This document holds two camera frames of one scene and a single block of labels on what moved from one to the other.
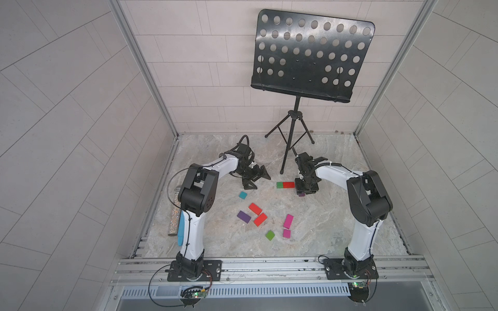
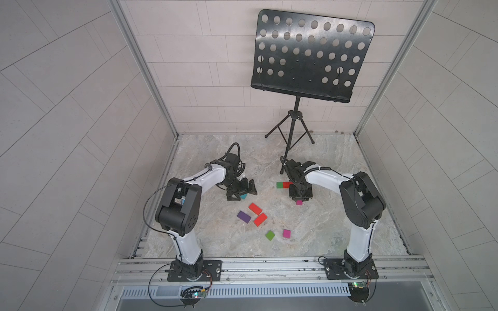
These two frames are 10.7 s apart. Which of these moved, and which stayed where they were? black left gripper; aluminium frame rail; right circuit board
Moved: black left gripper
Stayed: right circuit board; aluminium frame rail
